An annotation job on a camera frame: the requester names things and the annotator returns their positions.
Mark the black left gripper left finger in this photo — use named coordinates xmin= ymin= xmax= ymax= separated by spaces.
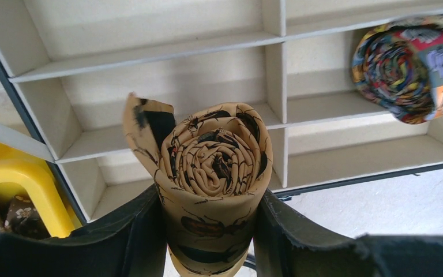
xmin=0 ymin=185 xmax=167 ymax=276

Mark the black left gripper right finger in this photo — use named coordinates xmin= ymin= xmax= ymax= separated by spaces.
xmin=254 ymin=191 xmax=443 ymax=276

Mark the cream insect print tie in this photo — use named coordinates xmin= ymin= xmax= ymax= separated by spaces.
xmin=122 ymin=93 xmax=273 ymax=276

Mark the grey floral tie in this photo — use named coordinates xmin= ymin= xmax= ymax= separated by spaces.
xmin=3 ymin=195 xmax=50 ymax=240

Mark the yellow plastic bin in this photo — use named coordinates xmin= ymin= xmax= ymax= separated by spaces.
xmin=0 ymin=144 xmax=82 ymax=238

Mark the black compartment tie box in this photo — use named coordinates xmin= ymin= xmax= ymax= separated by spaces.
xmin=0 ymin=1 xmax=443 ymax=221

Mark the rolled colourful tie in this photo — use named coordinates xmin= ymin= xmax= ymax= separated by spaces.
xmin=351 ymin=14 xmax=443 ymax=125

